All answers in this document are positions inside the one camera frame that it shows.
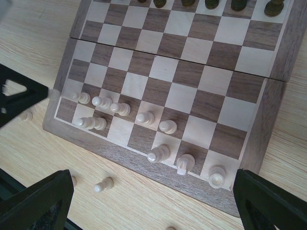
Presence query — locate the light piece board left edge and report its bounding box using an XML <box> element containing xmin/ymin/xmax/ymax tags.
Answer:
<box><xmin>92</xmin><ymin>96</ymin><xmax>113</xmax><ymax>109</ymax></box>

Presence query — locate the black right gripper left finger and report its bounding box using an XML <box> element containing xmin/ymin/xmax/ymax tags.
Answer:
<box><xmin>0</xmin><ymin>169</ymin><xmax>73</xmax><ymax>230</ymax></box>

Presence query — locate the dark pawn piece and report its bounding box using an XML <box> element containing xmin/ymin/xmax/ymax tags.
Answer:
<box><xmin>204</xmin><ymin>0</ymin><xmax>219</xmax><ymax>10</ymax></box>
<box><xmin>231</xmin><ymin>0</ymin><xmax>247</xmax><ymax>12</ymax></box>

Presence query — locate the light piece on board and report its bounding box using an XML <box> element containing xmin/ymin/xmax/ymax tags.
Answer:
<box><xmin>110</xmin><ymin>103</ymin><xmax>130</xmax><ymax>116</ymax></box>
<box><xmin>159</xmin><ymin>120</ymin><xmax>177</xmax><ymax>134</ymax></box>
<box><xmin>147</xmin><ymin>145</ymin><xmax>170</xmax><ymax>163</ymax></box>

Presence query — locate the dark wooden chess piece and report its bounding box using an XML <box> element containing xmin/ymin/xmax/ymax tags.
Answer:
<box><xmin>264</xmin><ymin>0</ymin><xmax>284</xmax><ymax>17</ymax></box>

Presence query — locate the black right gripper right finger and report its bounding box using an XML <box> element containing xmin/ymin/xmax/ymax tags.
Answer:
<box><xmin>233</xmin><ymin>169</ymin><xmax>307</xmax><ymax>230</ymax></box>

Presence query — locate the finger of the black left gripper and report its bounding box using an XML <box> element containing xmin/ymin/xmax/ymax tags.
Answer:
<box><xmin>0</xmin><ymin>64</ymin><xmax>49</xmax><ymax>127</ymax></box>

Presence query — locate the light rook corner piece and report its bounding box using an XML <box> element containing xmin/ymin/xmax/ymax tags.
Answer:
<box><xmin>208</xmin><ymin>165</ymin><xmax>226</xmax><ymax>189</ymax></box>

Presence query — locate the wooden chess board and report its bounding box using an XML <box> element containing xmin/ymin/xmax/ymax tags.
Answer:
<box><xmin>43</xmin><ymin>0</ymin><xmax>307</xmax><ymax>217</ymax></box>

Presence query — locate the light wooden chess piece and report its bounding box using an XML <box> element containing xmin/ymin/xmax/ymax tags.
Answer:
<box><xmin>136</xmin><ymin>112</ymin><xmax>154</xmax><ymax>125</ymax></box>

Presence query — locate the light knight piece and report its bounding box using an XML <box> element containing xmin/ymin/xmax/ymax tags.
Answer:
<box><xmin>176</xmin><ymin>154</ymin><xmax>195</xmax><ymax>175</ymax></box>

